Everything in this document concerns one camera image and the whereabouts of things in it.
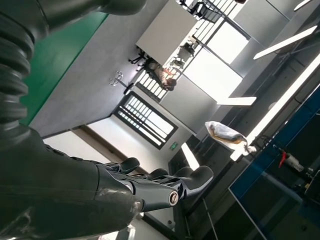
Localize red handled tool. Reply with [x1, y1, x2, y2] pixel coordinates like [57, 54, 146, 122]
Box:
[272, 145, 315, 177]

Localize white desk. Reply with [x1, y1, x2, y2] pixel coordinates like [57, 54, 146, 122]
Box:
[135, 0, 198, 66]

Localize black office chair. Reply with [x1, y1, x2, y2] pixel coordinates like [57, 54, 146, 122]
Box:
[128, 48, 146, 72]

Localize office chair star base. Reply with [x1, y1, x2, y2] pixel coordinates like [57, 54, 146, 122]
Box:
[109, 70, 135, 96]

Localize blue metal frame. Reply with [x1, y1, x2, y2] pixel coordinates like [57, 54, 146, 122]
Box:
[228, 85, 320, 240]

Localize barred window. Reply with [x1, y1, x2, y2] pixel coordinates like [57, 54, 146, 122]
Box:
[113, 91, 179, 151]

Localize plastic wrapped hanging object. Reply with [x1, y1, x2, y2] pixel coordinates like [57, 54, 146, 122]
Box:
[204, 120, 257, 157]

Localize long ceiling light strip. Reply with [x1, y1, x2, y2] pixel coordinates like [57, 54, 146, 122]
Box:
[229, 52, 320, 163]

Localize person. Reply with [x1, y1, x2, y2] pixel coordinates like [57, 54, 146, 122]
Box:
[144, 57, 177, 92]

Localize rectangular ceiling light panel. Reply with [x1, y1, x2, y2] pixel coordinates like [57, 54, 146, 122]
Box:
[253, 25, 318, 61]
[217, 96, 257, 107]
[180, 142, 201, 172]

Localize green table mat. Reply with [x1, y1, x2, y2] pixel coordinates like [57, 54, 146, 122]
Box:
[19, 11, 109, 127]

